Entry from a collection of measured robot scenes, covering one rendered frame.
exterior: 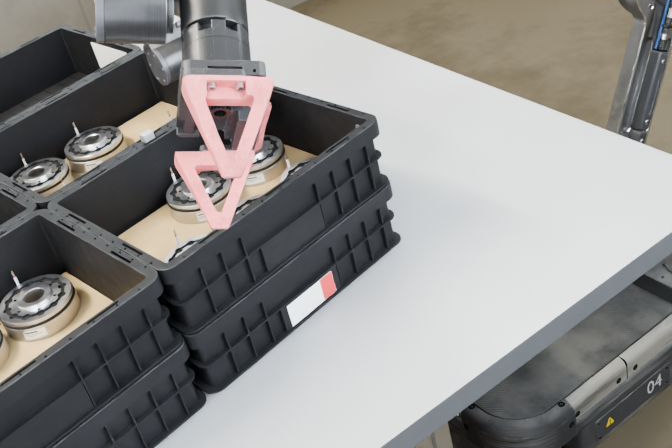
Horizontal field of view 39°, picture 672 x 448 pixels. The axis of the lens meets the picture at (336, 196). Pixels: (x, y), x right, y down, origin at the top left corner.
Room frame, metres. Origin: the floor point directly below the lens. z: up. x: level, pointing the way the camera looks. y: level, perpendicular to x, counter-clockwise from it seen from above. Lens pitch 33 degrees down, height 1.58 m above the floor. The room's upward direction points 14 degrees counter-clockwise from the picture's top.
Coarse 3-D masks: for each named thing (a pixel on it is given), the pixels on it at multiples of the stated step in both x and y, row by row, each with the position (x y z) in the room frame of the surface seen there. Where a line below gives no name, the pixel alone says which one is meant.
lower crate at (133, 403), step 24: (168, 360) 0.90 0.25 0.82; (144, 384) 0.88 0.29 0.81; (168, 384) 0.91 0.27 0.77; (192, 384) 0.93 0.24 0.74; (120, 408) 0.85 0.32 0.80; (144, 408) 0.88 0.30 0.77; (168, 408) 0.90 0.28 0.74; (192, 408) 0.91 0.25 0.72; (72, 432) 0.81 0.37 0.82; (96, 432) 0.83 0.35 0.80; (120, 432) 0.86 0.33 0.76; (144, 432) 0.87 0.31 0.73; (168, 432) 0.88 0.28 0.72
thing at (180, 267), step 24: (288, 96) 1.31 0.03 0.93; (360, 120) 1.19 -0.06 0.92; (144, 144) 1.27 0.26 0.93; (336, 144) 1.13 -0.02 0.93; (360, 144) 1.14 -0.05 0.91; (312, 168) 1.08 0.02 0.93; (72, 192) 1.18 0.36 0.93; (288, 192) 1.05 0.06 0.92; (72, 216) 1.12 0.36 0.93; (240, 216) 1.01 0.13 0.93; (264, 216) 1.02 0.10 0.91; (120, 240) 1.02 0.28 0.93; (216, 240) 0.97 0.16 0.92; (168, 264) 0.94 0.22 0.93; (192, 264) 0.95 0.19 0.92
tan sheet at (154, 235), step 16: (256, 192) 1.22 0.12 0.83; (160, 208) 1.24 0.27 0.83; (144, 224) 1.20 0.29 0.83; (160, 224) 1.19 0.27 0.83; (176, 224) 1.18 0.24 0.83; (192, 224) 1.17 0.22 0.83; (208, 224) 1.16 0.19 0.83; (128, 240) 1.17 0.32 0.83; (144, 240) 1.16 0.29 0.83; (160, 240) 1.15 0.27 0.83; (160, 256) 1.11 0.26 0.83
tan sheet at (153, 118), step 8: (160, 104) 1.60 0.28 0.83; (168, 104) 1.59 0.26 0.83; (144, 112) 1.59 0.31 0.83; (152, 112) 1.58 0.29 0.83; (160, 112) 1.57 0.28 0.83; (168, 112) 1.56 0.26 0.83; (176, 112) 1.55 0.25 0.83; (136, 120) 1.56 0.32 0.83; (144, 120) 1.55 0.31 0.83; (152, 120) 1.54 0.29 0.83; (160, 120) 1.54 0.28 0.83; (168, 120) 1.53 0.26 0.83; (120, 128) 1.54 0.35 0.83; (128, 128) 1.54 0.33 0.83; (136, 128) 1.53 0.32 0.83; (144, 128) 1.52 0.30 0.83; (152, 128) 1.51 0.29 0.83; (128, 136) 1.51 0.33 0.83; (136, 136) 1.50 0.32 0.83; (128, 144) 1.48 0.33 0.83; (64, 160) 1.48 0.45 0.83
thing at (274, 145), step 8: (264, 136) 1.32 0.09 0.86; (272, 136) 1.32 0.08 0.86; (272, 144) 1.29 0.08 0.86; (280, 144) 1.29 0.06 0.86; (272, 152) 1.27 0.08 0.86; (280, 152) 1.26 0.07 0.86; (256, 160) 1.25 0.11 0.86; (264, 160) 1.25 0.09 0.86; (272, 160) 1.25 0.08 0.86; (256, 168) 1.24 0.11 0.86
